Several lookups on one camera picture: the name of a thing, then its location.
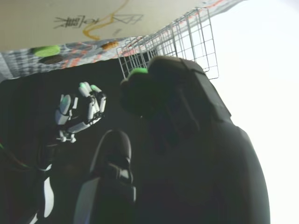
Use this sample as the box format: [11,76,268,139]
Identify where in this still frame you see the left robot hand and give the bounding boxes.
[76,56,271,224]

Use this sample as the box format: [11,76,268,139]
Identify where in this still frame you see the beige square board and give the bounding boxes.
[0,0,204,52]

